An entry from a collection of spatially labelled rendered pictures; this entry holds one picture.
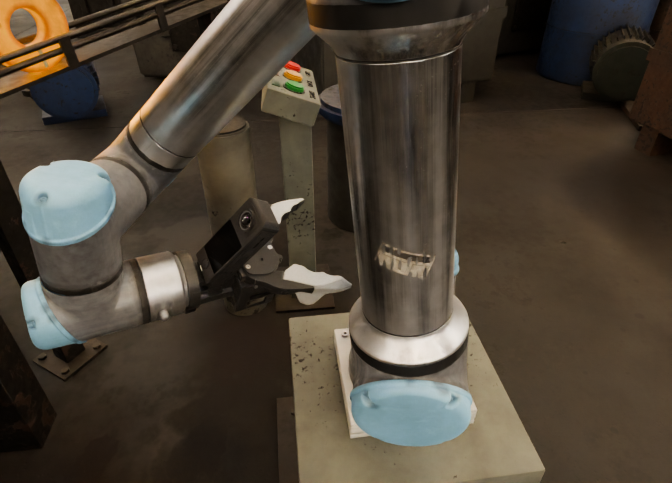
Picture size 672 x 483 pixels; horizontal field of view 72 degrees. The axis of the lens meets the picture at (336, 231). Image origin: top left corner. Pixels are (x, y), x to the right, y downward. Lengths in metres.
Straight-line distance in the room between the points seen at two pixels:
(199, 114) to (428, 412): 0.36
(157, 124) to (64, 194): 0.12
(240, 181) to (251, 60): 0.62
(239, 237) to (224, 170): 0.52
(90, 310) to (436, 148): 0.37
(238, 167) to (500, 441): 0.71
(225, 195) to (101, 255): 0.60
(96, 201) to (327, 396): 0.44
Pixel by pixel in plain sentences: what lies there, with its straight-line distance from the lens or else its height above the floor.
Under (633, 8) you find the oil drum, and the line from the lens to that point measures 3.33.
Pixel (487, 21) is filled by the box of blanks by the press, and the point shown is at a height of 0.42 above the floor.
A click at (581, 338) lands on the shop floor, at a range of 1.37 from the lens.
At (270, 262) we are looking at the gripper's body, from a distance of 0.58.
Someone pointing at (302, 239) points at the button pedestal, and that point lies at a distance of 1.19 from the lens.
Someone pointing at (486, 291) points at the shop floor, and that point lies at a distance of 1.41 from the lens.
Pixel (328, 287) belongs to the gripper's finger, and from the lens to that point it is 0.59.
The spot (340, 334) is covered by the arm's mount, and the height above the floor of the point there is 0.33.
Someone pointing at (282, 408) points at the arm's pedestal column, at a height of 0.02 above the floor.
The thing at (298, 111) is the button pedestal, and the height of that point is 0.57.
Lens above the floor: 0.90
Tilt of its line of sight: 35 degrees down
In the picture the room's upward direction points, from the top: straight up
